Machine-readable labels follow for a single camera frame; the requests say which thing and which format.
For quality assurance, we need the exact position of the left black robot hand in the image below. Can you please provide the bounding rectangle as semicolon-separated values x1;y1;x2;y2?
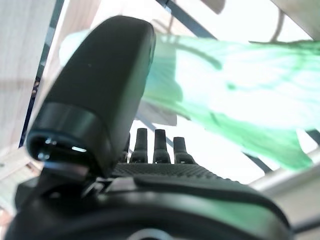
4;15;295;240

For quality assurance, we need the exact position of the green napa cabbage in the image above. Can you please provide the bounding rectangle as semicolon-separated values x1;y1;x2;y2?
142;34;320;172

